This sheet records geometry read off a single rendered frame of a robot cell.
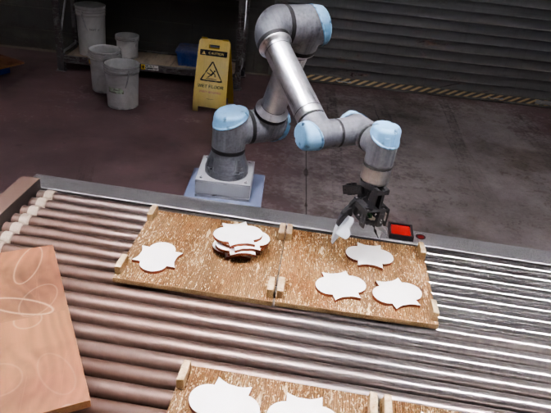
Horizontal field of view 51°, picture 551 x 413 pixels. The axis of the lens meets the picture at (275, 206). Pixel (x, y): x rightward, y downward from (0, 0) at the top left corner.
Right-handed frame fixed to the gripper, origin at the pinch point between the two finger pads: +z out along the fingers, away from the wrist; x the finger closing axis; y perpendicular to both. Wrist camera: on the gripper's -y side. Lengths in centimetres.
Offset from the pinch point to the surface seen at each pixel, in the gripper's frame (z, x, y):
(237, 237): 1.7, -31.2, -9.5
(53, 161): 107, -64, -269
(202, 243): 7.8, -38.5, -16.9
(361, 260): 5.1, 1.7, 3.2
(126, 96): 94, 1, -358
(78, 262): 12, -72, -20
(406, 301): 4.7, 3.8, 22.6
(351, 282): 5.2, -6.1, 11.5
